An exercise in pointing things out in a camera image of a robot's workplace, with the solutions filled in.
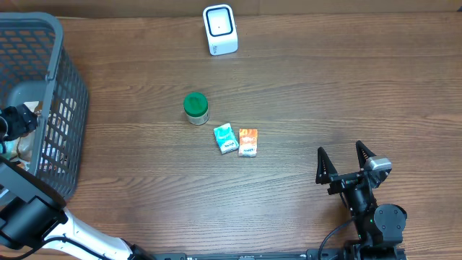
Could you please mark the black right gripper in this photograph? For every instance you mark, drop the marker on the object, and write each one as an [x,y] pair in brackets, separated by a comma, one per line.
[342,181]

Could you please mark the orange tissue packet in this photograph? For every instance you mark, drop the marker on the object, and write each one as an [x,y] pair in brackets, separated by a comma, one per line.
[248,142]

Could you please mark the teal tissue packet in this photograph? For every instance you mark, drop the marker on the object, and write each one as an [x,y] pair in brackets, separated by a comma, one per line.
[225,138]

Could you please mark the green lid jar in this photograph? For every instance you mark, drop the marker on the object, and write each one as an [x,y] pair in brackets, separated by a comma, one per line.
[196,107]

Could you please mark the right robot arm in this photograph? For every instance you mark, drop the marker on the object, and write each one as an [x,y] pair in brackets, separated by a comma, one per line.
[379,227]

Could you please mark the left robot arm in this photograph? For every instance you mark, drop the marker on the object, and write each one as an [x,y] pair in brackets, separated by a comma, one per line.
[38,218]

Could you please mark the white barcode scanner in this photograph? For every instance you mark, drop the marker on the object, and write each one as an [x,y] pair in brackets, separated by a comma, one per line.
[220,27]

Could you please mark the brown white snack bag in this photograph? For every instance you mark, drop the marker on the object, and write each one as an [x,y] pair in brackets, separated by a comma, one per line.
[21,123]

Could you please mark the grey plastic mesh basket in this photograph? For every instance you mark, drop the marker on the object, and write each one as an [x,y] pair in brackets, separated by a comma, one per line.
[35,67]

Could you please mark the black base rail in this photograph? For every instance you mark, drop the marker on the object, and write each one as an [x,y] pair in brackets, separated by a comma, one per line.
[310,254]

